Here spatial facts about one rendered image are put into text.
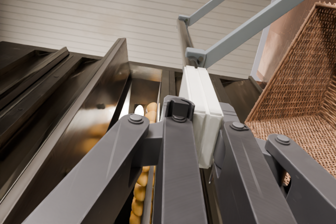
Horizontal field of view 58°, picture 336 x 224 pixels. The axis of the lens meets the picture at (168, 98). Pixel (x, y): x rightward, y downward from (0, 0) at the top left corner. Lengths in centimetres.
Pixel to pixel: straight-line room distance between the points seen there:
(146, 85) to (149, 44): 171
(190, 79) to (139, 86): 159
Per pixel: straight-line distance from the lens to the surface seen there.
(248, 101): 151
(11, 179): 60
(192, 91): 16
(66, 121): 75
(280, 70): 115
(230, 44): 56
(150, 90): 176
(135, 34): 342
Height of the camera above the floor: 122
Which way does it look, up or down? 3 degrees down
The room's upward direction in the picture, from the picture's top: 81 degrees counter-clockwise
